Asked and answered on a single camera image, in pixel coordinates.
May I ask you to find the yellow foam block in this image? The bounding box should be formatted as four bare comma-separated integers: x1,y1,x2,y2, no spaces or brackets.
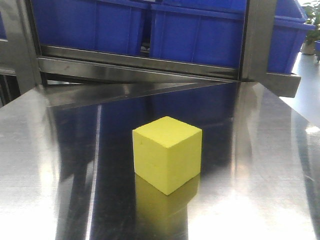
132,116,203,196

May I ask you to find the stainless steel shelf rack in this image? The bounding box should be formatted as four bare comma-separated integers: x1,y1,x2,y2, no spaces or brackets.
0,0,301,98

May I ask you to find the blue plastic bin middle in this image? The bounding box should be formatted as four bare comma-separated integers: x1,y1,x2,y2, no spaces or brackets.
149,4,245,69

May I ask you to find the blue plastic bin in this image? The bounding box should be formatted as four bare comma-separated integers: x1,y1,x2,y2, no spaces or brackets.
149,4,245,69
267,0,316,74
31,0,149,56

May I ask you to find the blue plastic bin left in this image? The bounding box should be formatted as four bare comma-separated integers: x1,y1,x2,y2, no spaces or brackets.
31,0,149,56

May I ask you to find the blue plastic bin right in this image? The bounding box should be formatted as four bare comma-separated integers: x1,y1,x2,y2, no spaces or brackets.
267,0,316,74

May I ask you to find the potted green plant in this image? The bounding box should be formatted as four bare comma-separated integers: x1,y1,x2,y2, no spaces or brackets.
301,0,320,56

